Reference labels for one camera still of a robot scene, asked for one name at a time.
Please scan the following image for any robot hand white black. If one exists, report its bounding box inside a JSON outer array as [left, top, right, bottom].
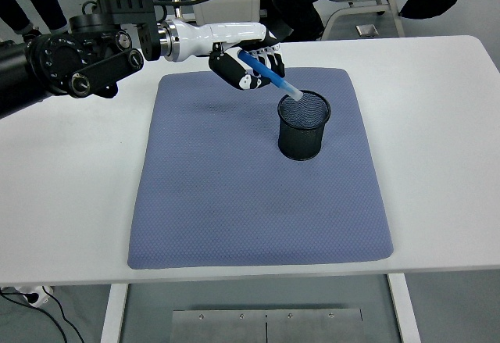
[[170, 20, 286, 91]]

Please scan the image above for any blue marker with clear cap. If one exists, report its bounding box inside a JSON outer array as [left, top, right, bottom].
[[238, 50, 304, 102]]

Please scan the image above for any black mesh pen holder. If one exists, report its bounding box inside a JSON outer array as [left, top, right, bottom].
[[277, 89, 332, 162]]

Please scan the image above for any small grey floor plate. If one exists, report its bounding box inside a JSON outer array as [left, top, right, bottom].
[[355, 23, 379, 38]]

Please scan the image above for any blue textured mat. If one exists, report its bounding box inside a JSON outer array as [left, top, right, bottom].
[[127, 67, 395, 270]]

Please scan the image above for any standing person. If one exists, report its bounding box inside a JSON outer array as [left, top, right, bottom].
[[0, 0, 70, 42]]

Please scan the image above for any white table leg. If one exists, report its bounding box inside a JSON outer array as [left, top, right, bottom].
[[99, 283, 130, 343], [387, 273, 422, 343]]

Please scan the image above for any white power strip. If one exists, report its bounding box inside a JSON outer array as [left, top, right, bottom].
[[13, 284, 54, 307]]

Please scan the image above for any white frame grey seat chair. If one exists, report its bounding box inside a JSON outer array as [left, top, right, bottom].
[[321, 0, 421, 41]]

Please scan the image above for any black floor cable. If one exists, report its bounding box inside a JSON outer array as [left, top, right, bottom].
[[0, 287, 85, 343]]

